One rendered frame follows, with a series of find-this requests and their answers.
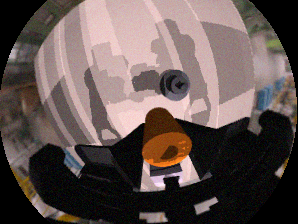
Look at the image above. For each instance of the dark grey round pedestal with shaft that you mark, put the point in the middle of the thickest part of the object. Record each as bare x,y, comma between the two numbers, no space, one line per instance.
175,85

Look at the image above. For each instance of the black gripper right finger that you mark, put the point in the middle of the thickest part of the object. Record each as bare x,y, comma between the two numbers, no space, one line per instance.
207,143

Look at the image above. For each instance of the orange tapered knob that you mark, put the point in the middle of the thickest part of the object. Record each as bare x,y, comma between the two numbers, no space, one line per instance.
165,142

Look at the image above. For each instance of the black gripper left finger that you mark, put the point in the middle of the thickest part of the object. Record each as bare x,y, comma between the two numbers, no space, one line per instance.
125,156

